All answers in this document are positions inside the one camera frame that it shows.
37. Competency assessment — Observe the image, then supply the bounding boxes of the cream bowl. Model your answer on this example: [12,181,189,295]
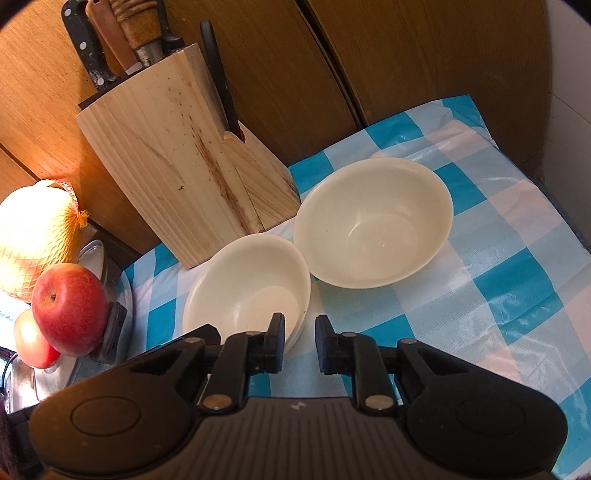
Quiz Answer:
[182,233,311,350]
[294,157,454,289]

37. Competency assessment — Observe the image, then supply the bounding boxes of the red apple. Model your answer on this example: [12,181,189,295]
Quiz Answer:
[31,263,109,357]

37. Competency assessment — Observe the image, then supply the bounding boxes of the red tomato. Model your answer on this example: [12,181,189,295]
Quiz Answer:
[14,309,60,369]

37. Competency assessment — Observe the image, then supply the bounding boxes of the wooden knife block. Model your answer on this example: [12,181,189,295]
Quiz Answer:
[76,44,301,269]

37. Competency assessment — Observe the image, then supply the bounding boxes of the steel pot with lid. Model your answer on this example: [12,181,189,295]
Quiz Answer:
[1,240,134,413]

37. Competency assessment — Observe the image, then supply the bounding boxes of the yellow netted pomelo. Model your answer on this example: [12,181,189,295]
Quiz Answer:
[1,179,88,303]

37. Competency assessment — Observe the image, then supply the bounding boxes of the brown wooden knife handle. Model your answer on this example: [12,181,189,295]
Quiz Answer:
[85,0,142,75]

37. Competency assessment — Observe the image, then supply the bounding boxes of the ribbed wooden knife handle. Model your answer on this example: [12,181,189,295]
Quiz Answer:
[109,0,185,67]

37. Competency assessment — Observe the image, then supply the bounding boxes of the black riveted knife handle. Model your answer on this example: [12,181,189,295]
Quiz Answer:
[61,0,119,92]

